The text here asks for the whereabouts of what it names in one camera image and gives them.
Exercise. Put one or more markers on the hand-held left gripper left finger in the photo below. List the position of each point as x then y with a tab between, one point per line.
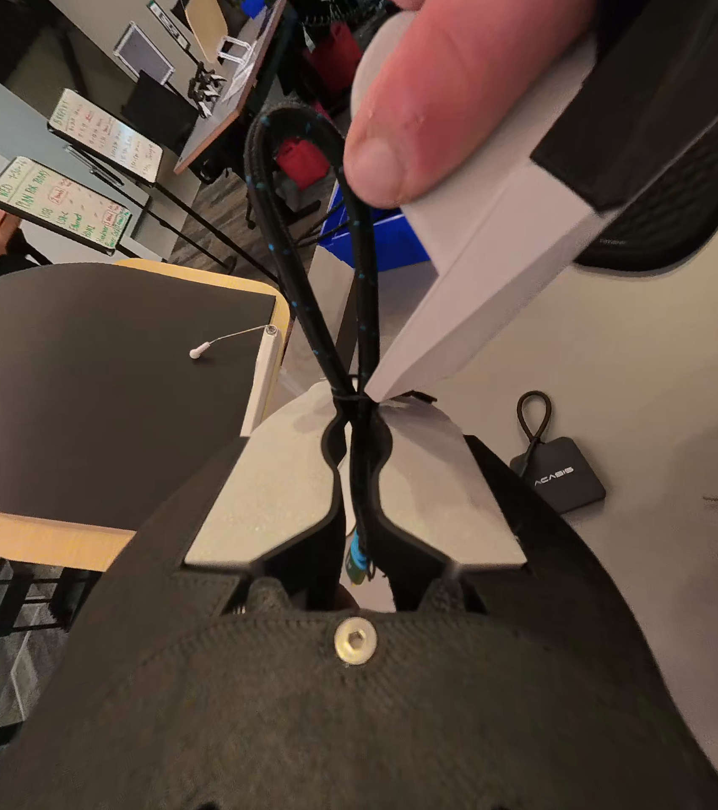
258	506

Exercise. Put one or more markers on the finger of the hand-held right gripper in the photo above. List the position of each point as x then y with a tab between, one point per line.
498	241

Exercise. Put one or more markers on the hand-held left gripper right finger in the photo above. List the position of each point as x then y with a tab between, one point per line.
454	506

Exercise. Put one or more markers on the black adapter hub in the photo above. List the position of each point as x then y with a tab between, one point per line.
562	479

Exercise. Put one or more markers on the black twist tie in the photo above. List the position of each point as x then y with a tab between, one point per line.
410	398

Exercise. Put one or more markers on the person's right hand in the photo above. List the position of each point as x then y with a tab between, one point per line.
460	89

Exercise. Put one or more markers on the blue plastic bin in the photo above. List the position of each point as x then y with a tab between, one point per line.
391	241

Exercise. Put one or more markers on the black wood-edged board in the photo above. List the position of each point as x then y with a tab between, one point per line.
93	405

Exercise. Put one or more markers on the red chair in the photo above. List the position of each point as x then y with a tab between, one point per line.
302	162

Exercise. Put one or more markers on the whiteboard with green notes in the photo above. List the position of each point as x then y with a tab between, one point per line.
61	205

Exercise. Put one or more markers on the whiteboard on stand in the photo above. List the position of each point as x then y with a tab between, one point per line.
106	133

